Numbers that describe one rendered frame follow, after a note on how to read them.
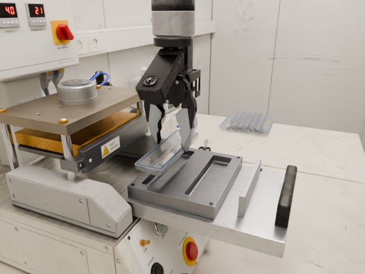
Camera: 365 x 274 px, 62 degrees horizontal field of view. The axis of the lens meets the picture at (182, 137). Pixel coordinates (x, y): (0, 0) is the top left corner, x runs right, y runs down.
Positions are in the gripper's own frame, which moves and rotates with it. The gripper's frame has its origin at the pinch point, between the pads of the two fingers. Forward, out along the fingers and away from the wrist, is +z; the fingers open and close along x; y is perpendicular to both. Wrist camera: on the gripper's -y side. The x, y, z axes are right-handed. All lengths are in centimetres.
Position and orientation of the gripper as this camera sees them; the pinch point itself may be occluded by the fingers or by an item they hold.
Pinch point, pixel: (170, 144)
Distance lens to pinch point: 60.2
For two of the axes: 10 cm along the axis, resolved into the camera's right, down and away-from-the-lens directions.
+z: 0.0, 9.2, 3.8
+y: 3.9, -3.5, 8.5
